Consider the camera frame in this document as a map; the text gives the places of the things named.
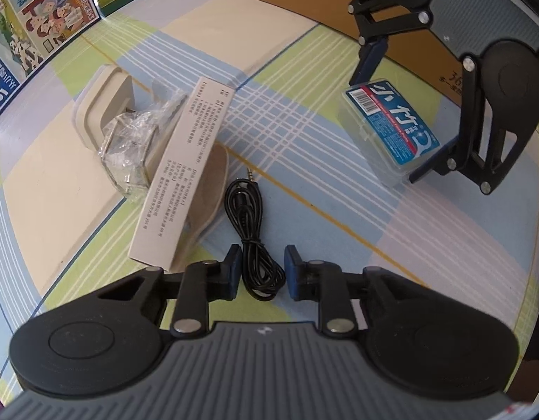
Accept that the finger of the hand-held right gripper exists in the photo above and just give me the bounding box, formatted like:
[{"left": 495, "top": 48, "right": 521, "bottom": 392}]
[
  {"left": 408, "top": 55, "right": 523, "bottom": 196},
  {"left": 347, "top": 0, "right": 433, "bottom": 88}
]

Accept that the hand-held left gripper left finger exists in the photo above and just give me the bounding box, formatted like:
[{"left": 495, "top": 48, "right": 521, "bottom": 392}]
[{"left": 101, "top": 246, "right": 242, "bottom": 338}]

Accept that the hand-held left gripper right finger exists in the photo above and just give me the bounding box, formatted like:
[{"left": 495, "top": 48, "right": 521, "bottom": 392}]
[{"left": 284, "top": 245, "right": 411, "bottom": 338}]

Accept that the black audio cable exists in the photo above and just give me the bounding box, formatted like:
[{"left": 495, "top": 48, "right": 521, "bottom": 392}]
[{"left": 224, "top": 165, "right": 286, "bottom": 301}]

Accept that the clear case with blue label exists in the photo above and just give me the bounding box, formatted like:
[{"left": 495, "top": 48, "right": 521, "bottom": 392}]
[{"left": 338, "top": 79, "right": 441, "bottom": 189}]

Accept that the clear bag with metal hook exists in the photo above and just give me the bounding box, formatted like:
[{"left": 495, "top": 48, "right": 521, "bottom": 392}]
[{"left": 96, "top": 79, "right": 188, "bottom": 201}]

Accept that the long white paper box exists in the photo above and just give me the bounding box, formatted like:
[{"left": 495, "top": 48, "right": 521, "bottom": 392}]
[{"left": 128, "top": 76, "right": 236, "bottom": 271}]

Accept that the blue milk carton box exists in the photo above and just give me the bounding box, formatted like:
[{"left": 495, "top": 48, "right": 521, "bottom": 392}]
[{"left": 0, "top": 0, "right": 100, "bottom": 126}]

